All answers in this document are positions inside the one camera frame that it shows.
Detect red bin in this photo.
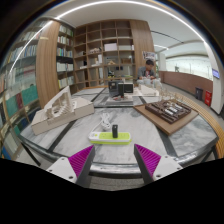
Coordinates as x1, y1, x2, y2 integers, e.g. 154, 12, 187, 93
205, 90, 212, 106

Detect green white power strip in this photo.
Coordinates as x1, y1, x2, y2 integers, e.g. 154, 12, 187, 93
88, 132, 131, 145

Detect white architectural building model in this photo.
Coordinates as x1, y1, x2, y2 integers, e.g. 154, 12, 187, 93
31, 87, 94, 135

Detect white power strip cable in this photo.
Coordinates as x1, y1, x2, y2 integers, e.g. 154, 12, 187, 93
89, 112, 113, 134

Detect brown wooden model board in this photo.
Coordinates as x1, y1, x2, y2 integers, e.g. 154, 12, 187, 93
135, 100, 198, 135

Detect dark building model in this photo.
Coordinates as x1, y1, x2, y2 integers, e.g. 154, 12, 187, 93
145, 100, 191, 124

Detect dark bin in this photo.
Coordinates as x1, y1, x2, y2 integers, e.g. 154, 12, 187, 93
195, 87, 203, 101

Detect wooden bookshelf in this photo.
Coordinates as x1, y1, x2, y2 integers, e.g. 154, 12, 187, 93
74, 20, 135, 91

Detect black charger plug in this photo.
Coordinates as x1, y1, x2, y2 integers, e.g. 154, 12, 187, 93
112, 124, 118, 138

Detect seated person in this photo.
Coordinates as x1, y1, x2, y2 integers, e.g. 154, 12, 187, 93
137, 59, 156, 80

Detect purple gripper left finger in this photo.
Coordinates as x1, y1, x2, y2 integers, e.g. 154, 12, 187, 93
47, 145, 95, 187

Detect white small building model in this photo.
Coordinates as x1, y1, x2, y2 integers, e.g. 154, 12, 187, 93
138, 85, 159, 97

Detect left book wall shelf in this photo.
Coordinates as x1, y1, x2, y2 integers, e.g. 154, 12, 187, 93
0, 19, 48, 160

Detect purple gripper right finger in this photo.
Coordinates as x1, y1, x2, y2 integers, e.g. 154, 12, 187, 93
134, 144, 182, 184

